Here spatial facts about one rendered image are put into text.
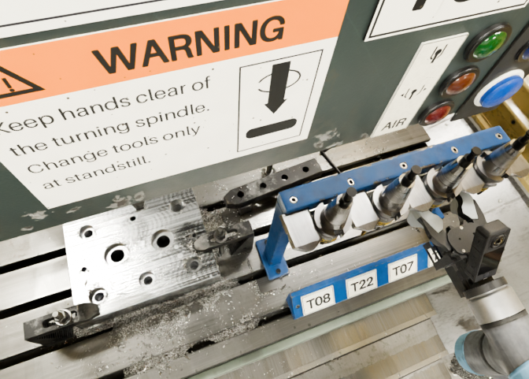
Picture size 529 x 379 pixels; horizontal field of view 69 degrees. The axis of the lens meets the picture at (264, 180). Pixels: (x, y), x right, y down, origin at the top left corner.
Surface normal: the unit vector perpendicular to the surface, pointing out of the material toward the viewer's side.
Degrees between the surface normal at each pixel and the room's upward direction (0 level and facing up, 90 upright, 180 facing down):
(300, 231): 0
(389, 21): 90
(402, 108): 90
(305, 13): 90
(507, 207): 24
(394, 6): 90
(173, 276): 0
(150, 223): 0
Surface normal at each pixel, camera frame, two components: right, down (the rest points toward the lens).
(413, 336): 0.21, -0.51
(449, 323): -0.31, -0.33
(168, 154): 0.35, 0.83
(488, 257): 0.31, 0.53
